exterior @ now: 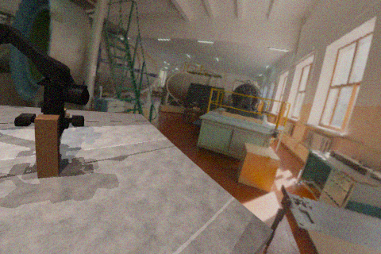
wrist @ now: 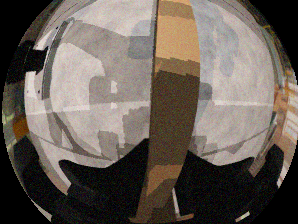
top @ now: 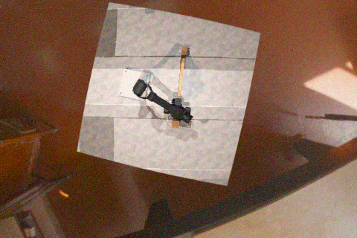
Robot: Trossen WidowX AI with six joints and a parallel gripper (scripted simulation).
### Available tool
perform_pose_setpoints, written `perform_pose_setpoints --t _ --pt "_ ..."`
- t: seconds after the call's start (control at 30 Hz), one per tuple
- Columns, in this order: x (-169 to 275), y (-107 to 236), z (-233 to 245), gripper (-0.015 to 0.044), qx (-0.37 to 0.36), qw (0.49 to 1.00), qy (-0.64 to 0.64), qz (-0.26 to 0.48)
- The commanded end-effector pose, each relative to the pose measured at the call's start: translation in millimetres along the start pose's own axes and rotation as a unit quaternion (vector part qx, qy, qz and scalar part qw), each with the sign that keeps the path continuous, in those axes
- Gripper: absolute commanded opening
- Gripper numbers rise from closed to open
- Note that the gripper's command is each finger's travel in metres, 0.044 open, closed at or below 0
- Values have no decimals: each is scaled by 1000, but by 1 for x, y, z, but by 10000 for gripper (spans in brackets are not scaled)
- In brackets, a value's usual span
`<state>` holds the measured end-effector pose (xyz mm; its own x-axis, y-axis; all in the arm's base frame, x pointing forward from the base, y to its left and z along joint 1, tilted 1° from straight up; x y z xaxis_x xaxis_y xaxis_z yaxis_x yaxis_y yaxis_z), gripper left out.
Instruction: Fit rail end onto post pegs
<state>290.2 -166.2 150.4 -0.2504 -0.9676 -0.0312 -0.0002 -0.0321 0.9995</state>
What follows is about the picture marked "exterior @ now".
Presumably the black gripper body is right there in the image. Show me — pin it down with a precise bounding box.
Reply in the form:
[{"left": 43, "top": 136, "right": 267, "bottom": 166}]
[{"left": 14, "top": 100, "right": 84, "bottom": 127}]

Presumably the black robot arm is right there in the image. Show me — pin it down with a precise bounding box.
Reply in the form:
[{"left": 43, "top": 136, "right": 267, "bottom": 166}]
[{"left": 0, "top": 24, "right": 90, "bottom": 106}]

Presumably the brown wooden post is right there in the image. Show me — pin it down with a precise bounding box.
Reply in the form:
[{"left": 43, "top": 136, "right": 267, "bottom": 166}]
[{"left": 34, "top": 114, "right": 60, "bottom": 178}]

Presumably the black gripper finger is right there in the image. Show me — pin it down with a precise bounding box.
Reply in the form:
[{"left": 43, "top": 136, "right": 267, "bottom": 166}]
[{"left": 60, "top": 125, "right": 69, "bottom": 137}]

